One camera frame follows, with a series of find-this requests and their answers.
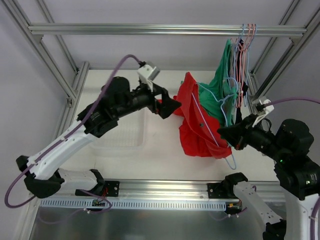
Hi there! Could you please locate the red tank top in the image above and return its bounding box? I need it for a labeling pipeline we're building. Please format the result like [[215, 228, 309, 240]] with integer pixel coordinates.
[[173, 72, 231, 159]]

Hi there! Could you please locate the light blue wire hanger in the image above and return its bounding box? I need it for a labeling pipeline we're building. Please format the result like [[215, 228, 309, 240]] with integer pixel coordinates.
[[191, 82, 237, 170]]

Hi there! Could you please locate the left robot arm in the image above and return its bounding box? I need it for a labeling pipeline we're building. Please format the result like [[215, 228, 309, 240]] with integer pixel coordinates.
[[16, 76, 182, 199]]

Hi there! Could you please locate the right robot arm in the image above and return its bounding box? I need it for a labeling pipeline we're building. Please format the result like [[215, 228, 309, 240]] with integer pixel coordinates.
[[217, 114, 320, 240]]

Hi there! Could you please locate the grey garment on hanger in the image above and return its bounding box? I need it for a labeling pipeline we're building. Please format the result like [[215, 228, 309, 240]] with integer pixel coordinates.
[[230, 43, 241, 124]]

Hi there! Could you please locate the black garment on hanger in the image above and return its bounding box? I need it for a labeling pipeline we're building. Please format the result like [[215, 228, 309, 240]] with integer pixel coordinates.
[[235, 38, 249, 124]]

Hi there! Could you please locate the green tank top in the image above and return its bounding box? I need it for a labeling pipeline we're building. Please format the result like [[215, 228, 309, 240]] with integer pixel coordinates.
[[200, 40, 236, 126]]

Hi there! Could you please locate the white plastic perforated basket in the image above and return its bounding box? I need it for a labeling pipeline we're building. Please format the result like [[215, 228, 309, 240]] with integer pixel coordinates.
[[89, 109, 148, 157]]

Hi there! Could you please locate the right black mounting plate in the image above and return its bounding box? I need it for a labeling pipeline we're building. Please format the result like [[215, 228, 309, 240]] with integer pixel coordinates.
[[206, 182, 228, 199]]

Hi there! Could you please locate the black mounting plate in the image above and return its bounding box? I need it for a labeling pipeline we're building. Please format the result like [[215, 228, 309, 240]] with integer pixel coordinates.
[[102, 180, 120, 198], [206, 182, 228, 199]]

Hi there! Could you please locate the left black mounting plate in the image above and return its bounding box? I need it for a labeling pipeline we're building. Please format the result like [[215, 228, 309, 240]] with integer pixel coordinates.
[[102, 180, 120, 198]]

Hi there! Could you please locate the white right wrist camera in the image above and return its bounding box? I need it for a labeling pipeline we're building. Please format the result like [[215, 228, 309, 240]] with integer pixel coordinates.
[[251, 96, 274, 127]]

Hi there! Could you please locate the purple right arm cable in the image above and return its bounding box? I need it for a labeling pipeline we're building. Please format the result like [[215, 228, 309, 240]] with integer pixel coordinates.
[[259, 96, 320, 108]]

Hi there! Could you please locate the pink wire hanger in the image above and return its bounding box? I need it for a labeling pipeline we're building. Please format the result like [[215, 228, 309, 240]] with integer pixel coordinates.
[[238, 23, 257, 105]]

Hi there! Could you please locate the aluminium frame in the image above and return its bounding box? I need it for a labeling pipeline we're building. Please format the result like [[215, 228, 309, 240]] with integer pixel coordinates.
[[0, 0, 320, 208]]

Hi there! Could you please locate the white slotted cable duct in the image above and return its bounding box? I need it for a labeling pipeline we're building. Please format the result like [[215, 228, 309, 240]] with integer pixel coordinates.
[[40, 198, 227, 212]]

